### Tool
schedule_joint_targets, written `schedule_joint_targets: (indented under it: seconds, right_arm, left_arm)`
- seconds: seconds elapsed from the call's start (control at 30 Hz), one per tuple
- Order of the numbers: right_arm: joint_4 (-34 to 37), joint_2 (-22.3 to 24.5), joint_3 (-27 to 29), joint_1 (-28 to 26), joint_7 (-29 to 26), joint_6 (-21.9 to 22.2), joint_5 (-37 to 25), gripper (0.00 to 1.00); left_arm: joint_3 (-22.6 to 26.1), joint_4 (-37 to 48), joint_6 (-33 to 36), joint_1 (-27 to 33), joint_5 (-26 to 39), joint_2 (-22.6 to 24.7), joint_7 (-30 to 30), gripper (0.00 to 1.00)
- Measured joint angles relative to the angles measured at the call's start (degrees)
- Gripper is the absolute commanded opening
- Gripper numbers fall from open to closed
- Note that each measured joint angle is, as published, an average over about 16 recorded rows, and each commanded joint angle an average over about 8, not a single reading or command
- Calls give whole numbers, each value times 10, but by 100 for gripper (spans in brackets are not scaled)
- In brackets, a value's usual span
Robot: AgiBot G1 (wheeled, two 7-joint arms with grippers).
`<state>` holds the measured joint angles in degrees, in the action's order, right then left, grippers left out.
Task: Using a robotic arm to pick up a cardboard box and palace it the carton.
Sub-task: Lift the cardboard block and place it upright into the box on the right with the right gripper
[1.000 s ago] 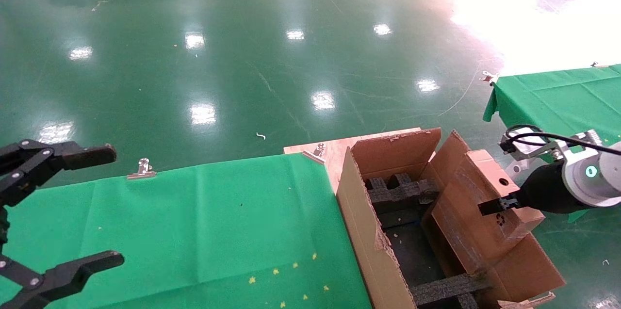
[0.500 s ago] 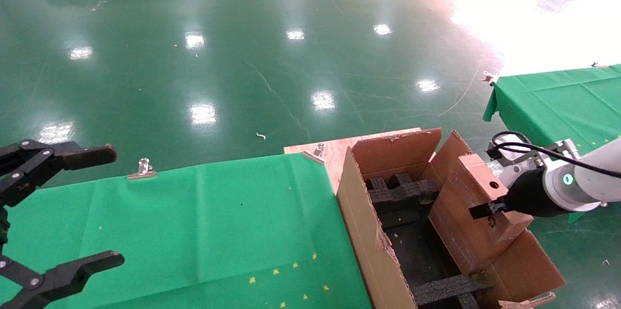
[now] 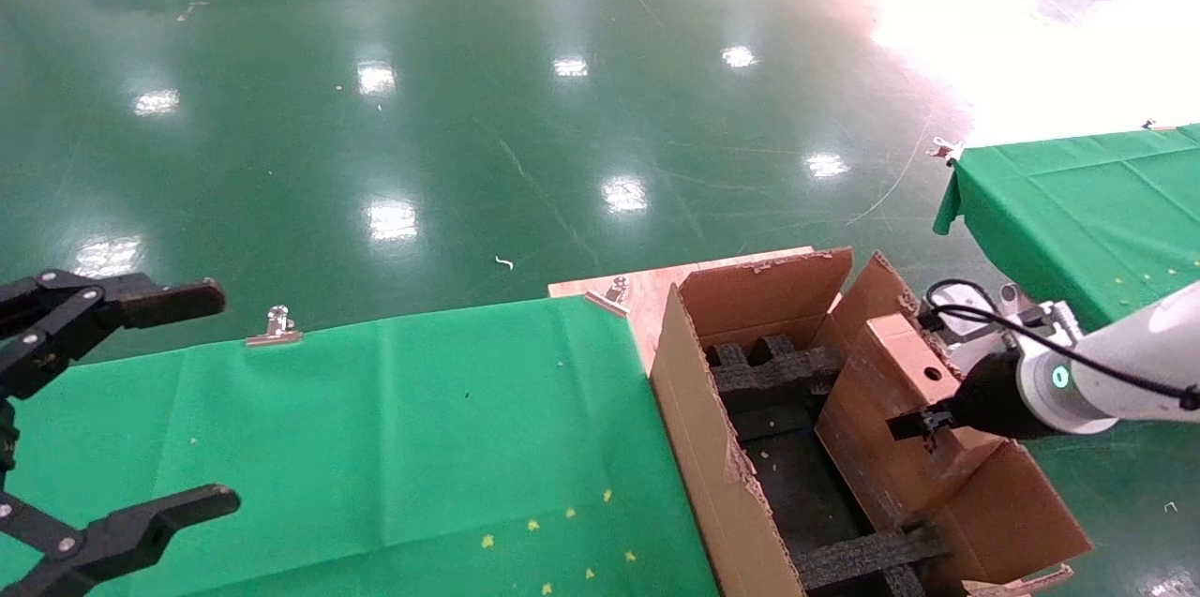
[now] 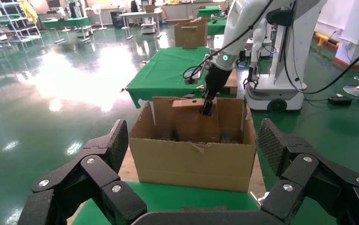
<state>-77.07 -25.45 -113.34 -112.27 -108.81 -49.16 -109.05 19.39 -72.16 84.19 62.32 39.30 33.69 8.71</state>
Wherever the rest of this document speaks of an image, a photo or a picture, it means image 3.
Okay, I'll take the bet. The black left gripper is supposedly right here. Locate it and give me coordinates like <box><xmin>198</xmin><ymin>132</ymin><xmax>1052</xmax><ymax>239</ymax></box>
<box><xmin>0</xmin><ymin>271</ymin><xmax>242</xmax><ymax>597</ymax></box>

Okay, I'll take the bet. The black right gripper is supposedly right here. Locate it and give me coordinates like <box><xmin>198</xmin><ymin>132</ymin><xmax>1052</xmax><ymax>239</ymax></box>
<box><xmin>888</xmin><ymin>349</ymin><xmax>1043</xmax><ymax>449</ymax></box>

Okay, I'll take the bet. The small cardboard box with hole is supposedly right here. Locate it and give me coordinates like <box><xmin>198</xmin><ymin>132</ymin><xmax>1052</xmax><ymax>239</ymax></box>
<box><xmin>814</xmin><ymin>314</ymin><xmax>1009</xmax><ymax>528</ymax></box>

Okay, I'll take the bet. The large open cardboard carton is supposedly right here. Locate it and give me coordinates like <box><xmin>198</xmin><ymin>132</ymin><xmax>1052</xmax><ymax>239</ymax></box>
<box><xmin>649</xmin><ymin>246</ymin><xmax>1093</xmax><ymax>597</ymax></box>

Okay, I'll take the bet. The black foam insert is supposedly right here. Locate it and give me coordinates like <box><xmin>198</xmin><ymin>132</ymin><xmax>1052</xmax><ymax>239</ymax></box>
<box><xmin>705</xmin><ymin>333</ymin><xmax>845</xmax><ymax>415</ymax></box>
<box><xmin>792</xmin><ymin>527</ymin><xmax>953</xmax><ymax>597</ymax></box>

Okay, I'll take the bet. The large green table cloth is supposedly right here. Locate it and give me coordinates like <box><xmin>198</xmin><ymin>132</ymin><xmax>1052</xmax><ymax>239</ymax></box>
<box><xmin>0</xmin><ymin>295</ymin><xmax>723</xmax><ymax>597</ymax></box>

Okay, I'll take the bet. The green cloth side table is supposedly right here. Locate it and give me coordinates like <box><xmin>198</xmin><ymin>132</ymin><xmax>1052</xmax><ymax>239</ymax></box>
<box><xmin>933</xmin><ymin>124</ymin><xmax>1200</xmax><ymax>333</ymax></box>

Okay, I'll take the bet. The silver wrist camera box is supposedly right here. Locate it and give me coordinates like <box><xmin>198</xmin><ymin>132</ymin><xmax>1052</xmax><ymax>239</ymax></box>
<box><xmin>923</xmin><ymin>283</ymin><xmax>1001</xmax><ymax>364</ymax></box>

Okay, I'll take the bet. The silver camera mount bracket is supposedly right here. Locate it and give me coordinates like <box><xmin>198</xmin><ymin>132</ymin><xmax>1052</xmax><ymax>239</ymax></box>
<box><xmin>1022</xmin><ymin>300</ymin><xmax>1085</xmax><ymax>351</ymax></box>

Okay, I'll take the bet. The black camera cable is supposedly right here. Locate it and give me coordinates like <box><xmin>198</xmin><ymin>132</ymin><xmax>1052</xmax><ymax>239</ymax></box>
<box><xmin>923</xmin><ymin>280</ymin><xmax>1200</xmax><ymax>411</ymax></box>

